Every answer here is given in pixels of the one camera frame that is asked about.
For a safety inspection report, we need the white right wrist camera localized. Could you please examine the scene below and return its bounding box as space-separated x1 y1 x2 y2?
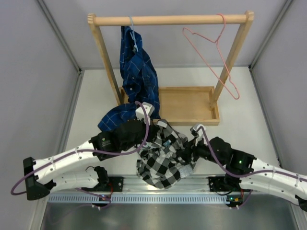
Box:
190 124 206 146

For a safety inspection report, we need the blue plaid shirt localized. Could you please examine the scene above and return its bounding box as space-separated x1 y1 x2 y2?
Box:
98 26 160 131

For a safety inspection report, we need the pink wire hanger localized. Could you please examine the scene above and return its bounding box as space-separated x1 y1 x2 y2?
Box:
182 13 240 100

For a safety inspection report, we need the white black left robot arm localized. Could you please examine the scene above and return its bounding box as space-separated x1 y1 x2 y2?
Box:
23 119 157 201

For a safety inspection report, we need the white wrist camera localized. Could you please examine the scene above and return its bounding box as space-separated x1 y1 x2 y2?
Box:
135 102 154 122
190 124 206 146

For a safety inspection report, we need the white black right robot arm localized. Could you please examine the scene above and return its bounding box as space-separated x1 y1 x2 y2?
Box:
177 137 307 211

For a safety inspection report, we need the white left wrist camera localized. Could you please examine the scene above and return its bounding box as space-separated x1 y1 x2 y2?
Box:
135 102 154 122

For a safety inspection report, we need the wooden clothes rack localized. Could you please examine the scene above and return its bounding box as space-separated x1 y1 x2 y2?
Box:
87 11 254 126

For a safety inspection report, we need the black white checkered shirt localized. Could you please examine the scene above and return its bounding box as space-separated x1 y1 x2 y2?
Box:
136 119 198 189

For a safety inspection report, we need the light blue hanger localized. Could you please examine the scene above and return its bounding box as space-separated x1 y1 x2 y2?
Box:
129 16 139 53

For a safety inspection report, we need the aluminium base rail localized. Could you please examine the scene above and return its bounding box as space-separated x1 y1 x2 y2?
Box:
47 175 246 205

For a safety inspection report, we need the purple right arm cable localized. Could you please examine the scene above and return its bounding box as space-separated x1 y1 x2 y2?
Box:
199 126 307 179

